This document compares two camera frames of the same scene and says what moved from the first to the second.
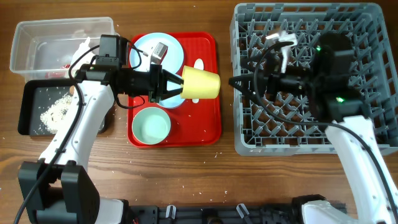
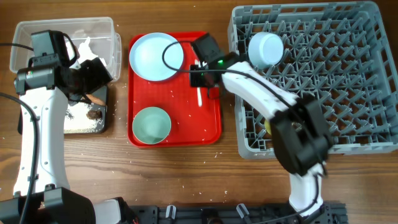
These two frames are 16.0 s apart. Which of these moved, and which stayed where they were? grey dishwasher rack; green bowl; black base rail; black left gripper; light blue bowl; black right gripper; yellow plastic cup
Moved: black left gripper; light blue bowl; yellow plastic cup; black right gripper
Stayed: green bowl; black base rail; grey dishwasher rack
